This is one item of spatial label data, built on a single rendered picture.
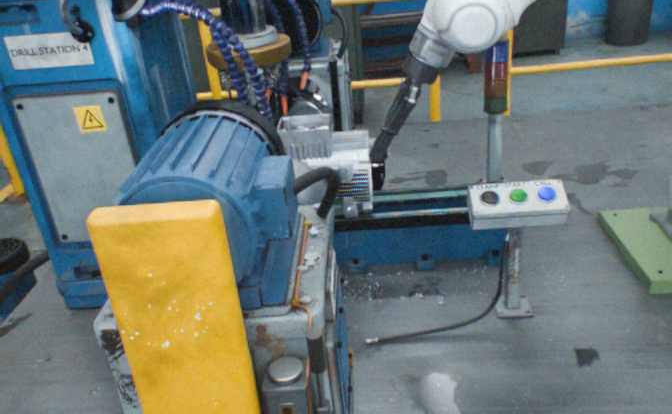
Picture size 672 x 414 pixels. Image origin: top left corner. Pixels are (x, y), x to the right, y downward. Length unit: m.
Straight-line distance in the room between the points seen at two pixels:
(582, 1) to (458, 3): 5.62
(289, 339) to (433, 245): 0.74
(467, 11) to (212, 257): 0.61
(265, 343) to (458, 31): 0.58
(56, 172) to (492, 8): 0.89
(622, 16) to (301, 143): 5.23
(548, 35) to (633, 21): 0.73
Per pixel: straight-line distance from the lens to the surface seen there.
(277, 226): 0.74
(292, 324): 0.76
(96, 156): 1.34
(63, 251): 1.49
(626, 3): 6.36
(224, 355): 0.70
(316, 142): 1.37
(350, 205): 1.38
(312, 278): 0.82
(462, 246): 1.48
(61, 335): 1.50
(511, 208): 1.19
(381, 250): 1.47
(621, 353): 1.29
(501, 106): 1.72
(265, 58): 1.29
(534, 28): 6.09
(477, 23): 1.05
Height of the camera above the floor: 1.61
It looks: 26 degrees down
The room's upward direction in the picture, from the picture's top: 6 degrees counter-clockwise
